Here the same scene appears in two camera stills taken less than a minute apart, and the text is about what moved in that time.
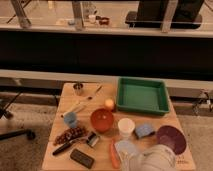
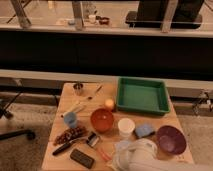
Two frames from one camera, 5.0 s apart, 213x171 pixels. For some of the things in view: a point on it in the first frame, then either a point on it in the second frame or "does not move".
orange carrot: [116, 162] to [104, 155]
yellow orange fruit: [109, 102] does not move
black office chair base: [5, 111] does not move
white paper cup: [126, 126] does not move
